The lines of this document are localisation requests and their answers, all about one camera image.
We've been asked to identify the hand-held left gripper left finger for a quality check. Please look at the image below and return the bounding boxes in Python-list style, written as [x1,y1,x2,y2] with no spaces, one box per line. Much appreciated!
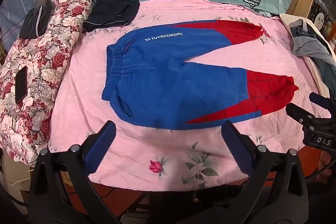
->
[28,120,124,224]

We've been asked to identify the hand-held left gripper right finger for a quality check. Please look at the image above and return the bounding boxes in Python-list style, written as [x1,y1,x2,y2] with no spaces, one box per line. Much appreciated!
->
[221,120,309,224]

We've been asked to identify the dark navy folded garment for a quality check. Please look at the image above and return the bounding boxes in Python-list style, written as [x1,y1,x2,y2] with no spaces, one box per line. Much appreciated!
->
[83,0,140,32]

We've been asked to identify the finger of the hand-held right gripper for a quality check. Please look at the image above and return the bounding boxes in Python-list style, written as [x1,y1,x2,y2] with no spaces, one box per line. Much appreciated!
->
[286,103,319,126]
[309,92,336,110]

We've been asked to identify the white cable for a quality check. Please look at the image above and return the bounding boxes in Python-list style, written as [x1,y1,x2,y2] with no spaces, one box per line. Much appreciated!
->
[4,168,36,188]

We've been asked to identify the black cable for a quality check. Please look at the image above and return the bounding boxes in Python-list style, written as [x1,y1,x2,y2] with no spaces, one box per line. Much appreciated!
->
[304,158,336,180]

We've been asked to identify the grey garment with fur trim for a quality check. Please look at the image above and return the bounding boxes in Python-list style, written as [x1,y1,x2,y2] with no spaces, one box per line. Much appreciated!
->
[19,0,53,39]

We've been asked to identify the black phone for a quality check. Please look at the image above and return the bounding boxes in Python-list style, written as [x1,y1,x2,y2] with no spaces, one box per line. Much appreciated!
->
[14,66,28,104]

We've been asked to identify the blue and red pants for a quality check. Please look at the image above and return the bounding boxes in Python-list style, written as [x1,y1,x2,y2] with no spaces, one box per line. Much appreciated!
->
[102,20,300,130]

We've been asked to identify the grey-blue clothes pile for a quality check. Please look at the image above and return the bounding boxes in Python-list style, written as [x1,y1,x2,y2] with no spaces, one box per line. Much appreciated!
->
[289,19,336,98]

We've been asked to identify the pink floral bedsheet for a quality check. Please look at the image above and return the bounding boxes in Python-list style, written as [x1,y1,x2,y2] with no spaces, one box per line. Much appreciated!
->
[49,0,332,191]

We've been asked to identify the red floral quilt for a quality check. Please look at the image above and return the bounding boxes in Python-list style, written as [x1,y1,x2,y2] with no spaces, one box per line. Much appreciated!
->
[0,0,94,165]

